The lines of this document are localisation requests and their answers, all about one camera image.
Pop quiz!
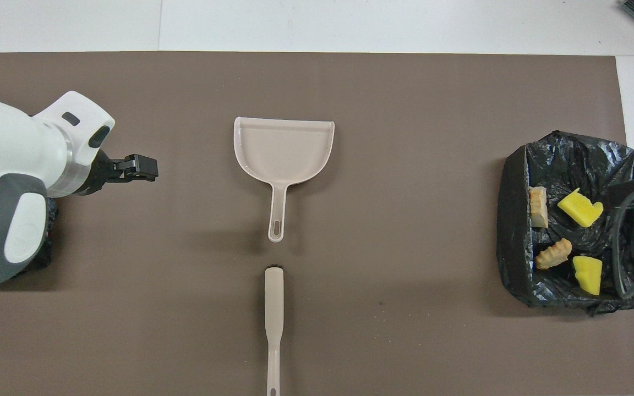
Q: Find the open bin with black bag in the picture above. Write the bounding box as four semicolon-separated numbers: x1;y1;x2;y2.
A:
496;130;634;317

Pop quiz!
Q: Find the brown table mat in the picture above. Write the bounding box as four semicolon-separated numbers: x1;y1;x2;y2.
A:
0;52;634;396

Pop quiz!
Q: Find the black bag covered bin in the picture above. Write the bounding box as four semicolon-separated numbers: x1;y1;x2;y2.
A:
17;197;57;274

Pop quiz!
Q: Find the beige hand brush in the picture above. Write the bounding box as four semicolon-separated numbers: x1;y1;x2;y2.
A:
264;265;285;396

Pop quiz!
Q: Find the beige plastic dustpan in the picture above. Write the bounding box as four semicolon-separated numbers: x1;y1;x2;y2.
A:
233;117;335;243

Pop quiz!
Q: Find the ridged golden pastry piece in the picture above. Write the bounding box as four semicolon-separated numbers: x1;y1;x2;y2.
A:
535;238;573;270

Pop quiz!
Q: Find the yellow green sponge wedge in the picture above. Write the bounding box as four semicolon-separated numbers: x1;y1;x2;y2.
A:
572;255;603;296

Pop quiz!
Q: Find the notched yellow sponge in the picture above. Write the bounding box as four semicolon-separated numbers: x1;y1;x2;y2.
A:
557;188;605;228

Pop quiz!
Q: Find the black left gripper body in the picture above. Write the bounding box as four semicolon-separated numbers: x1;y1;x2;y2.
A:
76;150;126;197

